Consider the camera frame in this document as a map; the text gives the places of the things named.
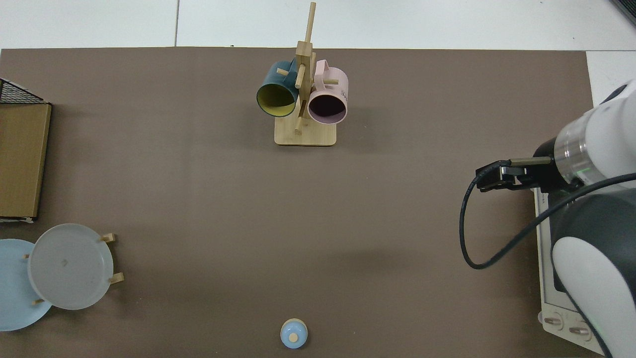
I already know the pale toaster oven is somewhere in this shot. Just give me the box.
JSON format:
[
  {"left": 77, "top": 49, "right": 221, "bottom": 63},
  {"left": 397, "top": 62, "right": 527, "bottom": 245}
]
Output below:
[{"left": 532, "top": 189, "right": 612, "bottom": 356}]

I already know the brown table cloth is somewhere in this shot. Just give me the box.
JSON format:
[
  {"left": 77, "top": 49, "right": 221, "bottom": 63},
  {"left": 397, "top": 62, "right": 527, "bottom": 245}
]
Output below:
[{"left": 0, "top": 47, "right": 604, "bottom": 358}]

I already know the dark grey flat object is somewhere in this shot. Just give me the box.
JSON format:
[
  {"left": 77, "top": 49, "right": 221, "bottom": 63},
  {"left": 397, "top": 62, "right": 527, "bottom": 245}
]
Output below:
[{"left": 610, "top": 0, "right": 636, "bottom": 25}]

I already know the pink mug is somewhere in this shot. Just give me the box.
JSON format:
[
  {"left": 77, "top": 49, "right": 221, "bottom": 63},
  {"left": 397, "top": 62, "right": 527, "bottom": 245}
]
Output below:
[{"left": 307, "top": 60, "right": 349, "bottom": 125}]

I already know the wooden cup stand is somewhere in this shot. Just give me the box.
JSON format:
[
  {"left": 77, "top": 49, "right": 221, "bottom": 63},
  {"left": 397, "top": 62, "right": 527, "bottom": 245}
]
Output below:
[{"left": 274, "top": 1, "right": 337, "bottom": 147}]

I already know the dark teal mug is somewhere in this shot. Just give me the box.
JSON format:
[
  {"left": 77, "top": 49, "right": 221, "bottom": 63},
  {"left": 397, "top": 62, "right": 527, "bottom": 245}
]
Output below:
[{"left": 256, "top": 60, "right": 300, "bottom": 118}]

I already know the small blue round thing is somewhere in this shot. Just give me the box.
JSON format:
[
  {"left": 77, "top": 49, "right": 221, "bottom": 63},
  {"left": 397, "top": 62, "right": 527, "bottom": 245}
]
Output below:
[{"left": 280, "top": 318, "right": 309, "bottom": 350}]

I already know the wooden plate rack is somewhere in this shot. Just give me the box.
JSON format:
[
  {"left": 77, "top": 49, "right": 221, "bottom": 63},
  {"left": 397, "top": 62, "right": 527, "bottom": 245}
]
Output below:
[{"left": 22, "top": 233, "right": 125, "bottom": 305}]

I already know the grey plate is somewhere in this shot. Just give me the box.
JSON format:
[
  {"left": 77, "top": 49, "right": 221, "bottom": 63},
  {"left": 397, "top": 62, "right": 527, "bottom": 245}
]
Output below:
[{"left": 27, "top": 223, "right": 114, "bottom": 310}]

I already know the light blue plate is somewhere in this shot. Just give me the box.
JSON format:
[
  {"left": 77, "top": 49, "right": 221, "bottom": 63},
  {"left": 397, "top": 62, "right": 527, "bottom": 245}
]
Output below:
[{"left": 0, "top": 239, "right": 53, "bottom": 332}]

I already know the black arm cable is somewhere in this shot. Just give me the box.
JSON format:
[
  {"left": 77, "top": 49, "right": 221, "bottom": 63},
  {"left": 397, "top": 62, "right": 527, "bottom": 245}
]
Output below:
[{"left": 459, "top": 158, "right": 636, "bottom": 270}]

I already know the wire basket with wooden floor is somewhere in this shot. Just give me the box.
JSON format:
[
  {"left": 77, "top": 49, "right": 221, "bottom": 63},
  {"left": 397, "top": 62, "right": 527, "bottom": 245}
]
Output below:
[{"left": 0, "top": 78, "right": 53, "bottom": 223}]

